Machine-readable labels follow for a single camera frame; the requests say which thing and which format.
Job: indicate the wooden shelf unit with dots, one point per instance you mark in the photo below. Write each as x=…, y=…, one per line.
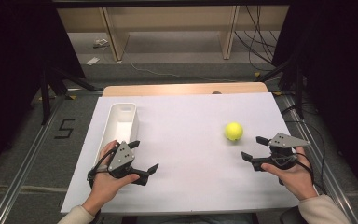
x=167, y=18

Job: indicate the wooden table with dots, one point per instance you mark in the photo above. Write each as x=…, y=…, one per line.
x=174, y=89

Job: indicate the yellow tennis ball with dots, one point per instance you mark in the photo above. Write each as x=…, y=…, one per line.
x=233, y=131

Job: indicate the person's right hand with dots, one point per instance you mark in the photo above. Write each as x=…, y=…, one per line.
x=295, y=182

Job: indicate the crumpled paper scrap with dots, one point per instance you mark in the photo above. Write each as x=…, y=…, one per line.
x=101, y=43

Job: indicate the white board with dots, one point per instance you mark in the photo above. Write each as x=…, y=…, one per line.
x=186, y=140

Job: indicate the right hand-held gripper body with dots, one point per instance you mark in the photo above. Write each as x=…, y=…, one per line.
x=284, y=149

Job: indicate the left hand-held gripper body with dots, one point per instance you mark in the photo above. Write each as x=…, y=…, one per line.
x=121, y=157

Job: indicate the white plastic bin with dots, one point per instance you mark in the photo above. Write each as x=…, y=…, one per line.
x=119, y=127

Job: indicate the flat white paper scrap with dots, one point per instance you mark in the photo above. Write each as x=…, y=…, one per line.
x=92, y=61

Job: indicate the dark curtain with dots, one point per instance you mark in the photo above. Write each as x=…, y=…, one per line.
x=338, y=62
x=12, y=62

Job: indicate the black metal stand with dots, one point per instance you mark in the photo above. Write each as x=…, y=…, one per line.
x=45, y=99
x=298, y=90

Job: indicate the person's left hand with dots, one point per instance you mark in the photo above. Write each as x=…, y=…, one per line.
x=105, y=186

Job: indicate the aluminium floor rail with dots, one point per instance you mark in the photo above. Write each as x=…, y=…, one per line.
x=326, y=174
x=21, y=174

